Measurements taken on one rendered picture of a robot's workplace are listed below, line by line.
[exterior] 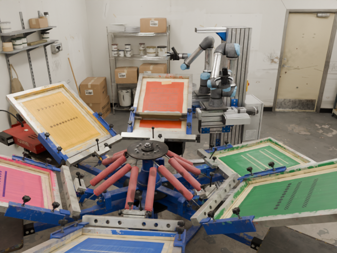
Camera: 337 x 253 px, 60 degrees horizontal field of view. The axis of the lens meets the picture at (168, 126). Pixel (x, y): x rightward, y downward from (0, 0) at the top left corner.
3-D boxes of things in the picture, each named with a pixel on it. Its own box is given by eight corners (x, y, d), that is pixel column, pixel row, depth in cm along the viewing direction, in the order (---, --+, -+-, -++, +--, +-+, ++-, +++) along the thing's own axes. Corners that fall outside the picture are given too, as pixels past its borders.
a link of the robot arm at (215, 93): (210, 94, 315) (211, 82, 310) (223, 95, 312) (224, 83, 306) (208, 97, 305) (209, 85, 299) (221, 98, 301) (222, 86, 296)
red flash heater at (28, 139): (2, 139, 297) (-1, 128, 292) (43, 125, 331) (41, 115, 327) (36, 156, 264) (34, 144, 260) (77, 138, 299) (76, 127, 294)
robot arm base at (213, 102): (219, 102, 320) (220, 94, 316) (224, 107, 306) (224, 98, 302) (206, 103, 318) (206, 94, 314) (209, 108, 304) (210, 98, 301)
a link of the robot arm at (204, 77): (198, 85, 350) (199, 74, 345) (201, 82, 362) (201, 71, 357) (208, 86, 347) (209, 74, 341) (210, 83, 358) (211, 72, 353)
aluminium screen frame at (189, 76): (140, 75, 324) (139, 73, 321) (192, 76, 319) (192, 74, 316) (129, 134, 280) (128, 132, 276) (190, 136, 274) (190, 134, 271)
